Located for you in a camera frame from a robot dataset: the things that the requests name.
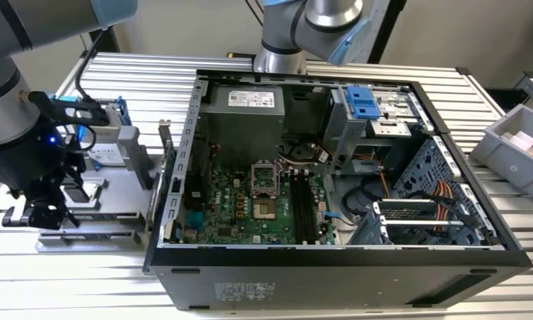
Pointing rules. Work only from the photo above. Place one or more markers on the RAM stick with black chips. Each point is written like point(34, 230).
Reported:
point(102, 218)
point(94, 237)

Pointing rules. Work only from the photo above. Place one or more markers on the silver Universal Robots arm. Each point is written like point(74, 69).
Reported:
point(0, 83)

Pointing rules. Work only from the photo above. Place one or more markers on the black RAM slot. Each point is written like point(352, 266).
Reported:
point(295, 206)
point(300, 206)
point(306, 206)

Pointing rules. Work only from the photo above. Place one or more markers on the silver CPU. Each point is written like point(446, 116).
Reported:
point(94, 192)

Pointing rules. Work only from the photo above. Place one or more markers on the hard disk in blue carrier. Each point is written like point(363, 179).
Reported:
point(107, 156)

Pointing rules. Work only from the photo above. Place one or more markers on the grey parts rack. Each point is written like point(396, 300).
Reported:
point(120, 200)

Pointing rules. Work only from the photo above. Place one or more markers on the blue expansion slot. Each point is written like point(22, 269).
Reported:
point(196, 220)

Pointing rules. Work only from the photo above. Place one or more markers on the grey power supply unit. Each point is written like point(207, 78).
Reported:
point(240, 140)

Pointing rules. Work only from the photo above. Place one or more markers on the CPU socket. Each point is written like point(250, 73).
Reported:
point(266, 209)

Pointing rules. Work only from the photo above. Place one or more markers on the yellow black table stopper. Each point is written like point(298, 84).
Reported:
point(232, 55)

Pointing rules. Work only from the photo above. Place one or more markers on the green motherboard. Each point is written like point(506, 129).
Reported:
point(271, 230)

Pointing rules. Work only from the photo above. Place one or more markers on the round black speaker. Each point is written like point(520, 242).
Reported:
point(303, 153)

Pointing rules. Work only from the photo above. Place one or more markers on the black open PC case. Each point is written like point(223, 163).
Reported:
point(294, 286)

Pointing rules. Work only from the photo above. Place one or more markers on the blue plastic drive latch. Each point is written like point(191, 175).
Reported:
point(360, 103)

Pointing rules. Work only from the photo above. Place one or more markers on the disk bay with perforated tray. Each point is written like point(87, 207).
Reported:
point(420, 222)

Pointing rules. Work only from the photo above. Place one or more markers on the grey plastic bin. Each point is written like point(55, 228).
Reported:
point(507, 173)

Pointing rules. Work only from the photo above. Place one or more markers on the white block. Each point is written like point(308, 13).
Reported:
point(522, 140)

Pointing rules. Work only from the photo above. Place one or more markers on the graphics card with metal bracket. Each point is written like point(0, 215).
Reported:
point(164, 133)

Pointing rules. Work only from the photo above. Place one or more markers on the black metal frame post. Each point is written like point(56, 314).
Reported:
point(391, 33)
point(114, 43)

